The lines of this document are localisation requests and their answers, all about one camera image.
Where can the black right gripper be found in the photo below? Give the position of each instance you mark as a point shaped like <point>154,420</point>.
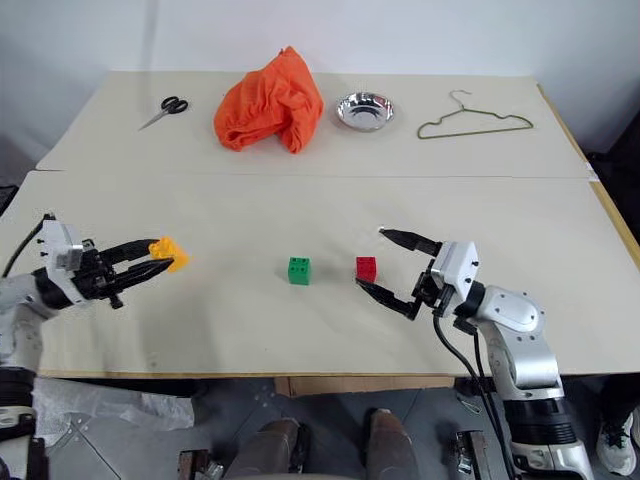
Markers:
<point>430,292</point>

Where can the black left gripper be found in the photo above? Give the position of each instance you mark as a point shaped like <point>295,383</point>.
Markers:
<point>95,280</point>

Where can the yellow toy brick cube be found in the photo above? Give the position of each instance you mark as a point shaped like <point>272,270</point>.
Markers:
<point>175,256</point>

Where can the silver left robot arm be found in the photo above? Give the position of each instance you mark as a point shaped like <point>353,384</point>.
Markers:
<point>15,300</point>

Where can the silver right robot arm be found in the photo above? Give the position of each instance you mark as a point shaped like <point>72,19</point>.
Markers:
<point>520,312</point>

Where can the red toy brick cube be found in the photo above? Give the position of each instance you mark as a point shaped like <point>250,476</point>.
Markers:
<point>366,269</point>

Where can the green toy brick cube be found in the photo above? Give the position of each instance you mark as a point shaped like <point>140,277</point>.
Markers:
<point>300,272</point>

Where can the brown cardboard piece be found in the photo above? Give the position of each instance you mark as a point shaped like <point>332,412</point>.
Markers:
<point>360,385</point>

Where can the clear plastic sheet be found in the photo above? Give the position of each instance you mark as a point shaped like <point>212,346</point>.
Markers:
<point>110,405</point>

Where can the shiny metal bowl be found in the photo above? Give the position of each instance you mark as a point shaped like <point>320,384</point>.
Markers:
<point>365,112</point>

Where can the dark brown rounded shape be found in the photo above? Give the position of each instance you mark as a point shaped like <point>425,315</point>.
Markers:
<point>392,445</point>
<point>270,450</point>

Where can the crumpled orange cloth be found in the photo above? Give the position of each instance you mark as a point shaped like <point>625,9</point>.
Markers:
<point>270,105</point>

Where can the white sneaker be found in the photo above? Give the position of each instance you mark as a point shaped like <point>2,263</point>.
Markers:
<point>617,442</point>

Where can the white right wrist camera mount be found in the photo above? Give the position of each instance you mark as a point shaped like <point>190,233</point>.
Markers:
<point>457,266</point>

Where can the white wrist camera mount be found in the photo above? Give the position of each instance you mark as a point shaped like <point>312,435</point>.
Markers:
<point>457,266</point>
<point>60,241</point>

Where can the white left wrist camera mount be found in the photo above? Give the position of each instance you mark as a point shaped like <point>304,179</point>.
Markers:
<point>60,241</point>

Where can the metal floor bracket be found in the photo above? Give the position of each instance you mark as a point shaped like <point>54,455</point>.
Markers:
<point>470,452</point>
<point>200,465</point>

